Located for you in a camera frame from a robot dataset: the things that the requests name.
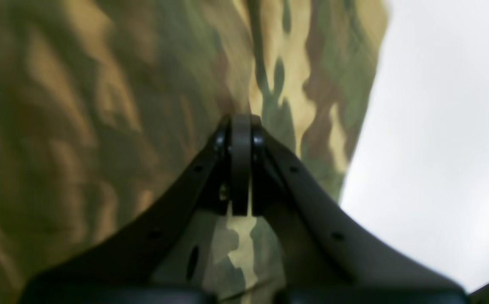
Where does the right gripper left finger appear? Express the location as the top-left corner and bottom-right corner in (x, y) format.
(19, 115), (251, 304)

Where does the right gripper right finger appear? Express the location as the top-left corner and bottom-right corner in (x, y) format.
(251, 116), (469, 304)

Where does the camouflage t-shirt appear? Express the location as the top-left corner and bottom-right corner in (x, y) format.
(0, 0), (388, 304)

